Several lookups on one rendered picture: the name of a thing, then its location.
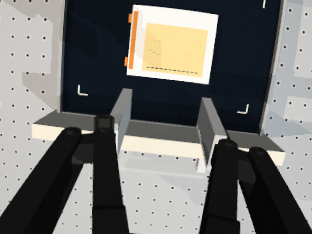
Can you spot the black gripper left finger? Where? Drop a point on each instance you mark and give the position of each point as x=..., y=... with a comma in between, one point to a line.
x=38, y=204

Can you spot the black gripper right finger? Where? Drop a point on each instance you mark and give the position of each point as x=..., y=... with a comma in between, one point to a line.
x=271, y=205

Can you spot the grey perforated plate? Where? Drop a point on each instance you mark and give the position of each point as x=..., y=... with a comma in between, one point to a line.
x=155, y=204

